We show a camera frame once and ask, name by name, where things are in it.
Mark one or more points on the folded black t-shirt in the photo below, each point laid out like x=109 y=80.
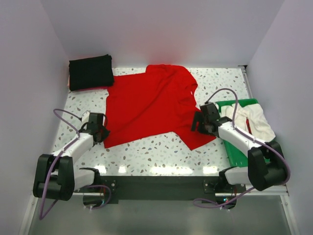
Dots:
x=91 y=72

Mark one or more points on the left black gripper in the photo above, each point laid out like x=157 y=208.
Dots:
x=105 y=133

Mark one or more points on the red t-shirt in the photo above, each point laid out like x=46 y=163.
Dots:
x=158 y=101

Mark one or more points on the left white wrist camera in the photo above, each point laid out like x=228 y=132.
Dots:
x=85 y=117

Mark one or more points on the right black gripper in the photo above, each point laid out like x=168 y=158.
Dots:
x=198 y=117

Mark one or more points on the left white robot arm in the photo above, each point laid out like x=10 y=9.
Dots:
x=55 y=174

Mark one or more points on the green plastic bin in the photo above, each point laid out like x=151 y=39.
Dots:
x=226 y=109

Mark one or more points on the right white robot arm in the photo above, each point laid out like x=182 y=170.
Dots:
x=266 y=165

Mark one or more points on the white t-shirt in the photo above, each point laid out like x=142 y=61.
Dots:
x=251 y=118

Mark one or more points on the aluminium frame rail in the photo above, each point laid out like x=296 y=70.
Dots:
x=272 y=191

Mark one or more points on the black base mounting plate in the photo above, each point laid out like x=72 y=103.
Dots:
x=174 y=188

